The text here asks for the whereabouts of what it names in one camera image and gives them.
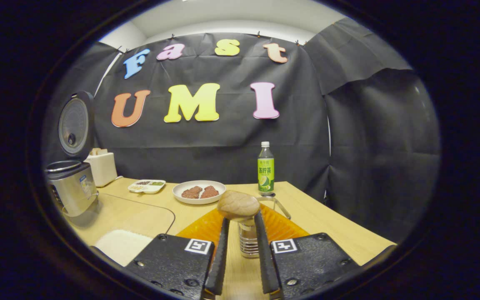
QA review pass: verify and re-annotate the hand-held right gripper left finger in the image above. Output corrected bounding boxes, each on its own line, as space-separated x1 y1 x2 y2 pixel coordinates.
124 208 230 300

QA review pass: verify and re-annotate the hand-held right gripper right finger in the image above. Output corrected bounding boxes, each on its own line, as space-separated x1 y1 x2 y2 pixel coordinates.
254 204 360 300

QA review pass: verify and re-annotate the clear wire chopstick holder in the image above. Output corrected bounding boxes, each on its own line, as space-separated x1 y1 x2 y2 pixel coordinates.
238 195 292 259

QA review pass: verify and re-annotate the wooden spoon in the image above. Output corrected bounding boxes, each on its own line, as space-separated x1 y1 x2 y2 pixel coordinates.
217 190 261 222

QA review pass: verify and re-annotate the dark grey rice cooker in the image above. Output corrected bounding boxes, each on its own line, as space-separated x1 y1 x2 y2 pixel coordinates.
43 91 100 218

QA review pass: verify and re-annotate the white round plate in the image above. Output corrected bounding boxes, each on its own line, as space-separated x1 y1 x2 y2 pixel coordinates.
172 180 227 205

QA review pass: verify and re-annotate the green drink bottle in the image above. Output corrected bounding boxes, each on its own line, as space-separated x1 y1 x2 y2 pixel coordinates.
257 141 275 197

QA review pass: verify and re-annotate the clear plastic tray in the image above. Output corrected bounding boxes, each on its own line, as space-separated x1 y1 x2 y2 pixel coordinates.
63 192 176 267

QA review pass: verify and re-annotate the white divided dish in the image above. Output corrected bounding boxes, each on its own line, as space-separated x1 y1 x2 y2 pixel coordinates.
127 179 166 195

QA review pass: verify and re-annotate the black backdrop cloth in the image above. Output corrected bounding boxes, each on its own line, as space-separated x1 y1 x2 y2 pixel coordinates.
42 17 440 250

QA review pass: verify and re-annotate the white toaster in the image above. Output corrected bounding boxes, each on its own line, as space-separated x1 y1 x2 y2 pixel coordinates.
85 148 118 188

